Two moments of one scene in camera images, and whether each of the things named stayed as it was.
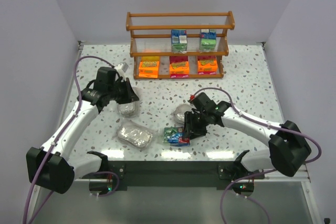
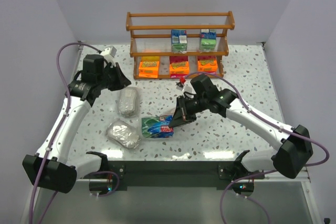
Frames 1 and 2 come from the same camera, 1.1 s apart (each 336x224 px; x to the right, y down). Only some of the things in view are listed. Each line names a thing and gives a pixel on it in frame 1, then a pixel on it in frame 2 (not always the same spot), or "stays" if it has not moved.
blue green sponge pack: [179, 41] stays
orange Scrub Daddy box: [148, 67] stays
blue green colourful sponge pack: [176, 137] → [157, 127]
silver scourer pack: [134, 135] → [122, 133]
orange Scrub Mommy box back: [179, 66] stays
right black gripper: [194, 120] → [184, 108]
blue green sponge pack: [208, 40] stays
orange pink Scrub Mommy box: [207, 65] stays
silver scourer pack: [130, 110] stays
